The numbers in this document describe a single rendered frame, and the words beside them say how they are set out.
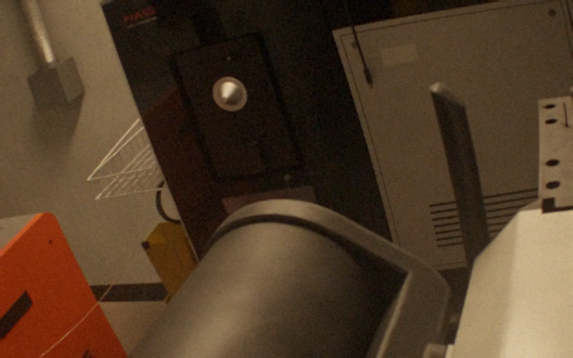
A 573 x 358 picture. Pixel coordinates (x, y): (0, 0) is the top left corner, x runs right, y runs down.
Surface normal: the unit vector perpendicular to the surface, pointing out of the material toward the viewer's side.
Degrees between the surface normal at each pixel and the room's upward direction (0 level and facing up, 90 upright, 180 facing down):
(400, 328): 40
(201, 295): 4
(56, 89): 90
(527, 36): 90
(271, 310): 34
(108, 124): 90
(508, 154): 90
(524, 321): 0
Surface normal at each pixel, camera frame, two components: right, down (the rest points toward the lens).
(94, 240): -0.30, 0.47
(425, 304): 0.33, -0.74
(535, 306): -0.31, -0.87
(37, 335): 0.90, -0.14
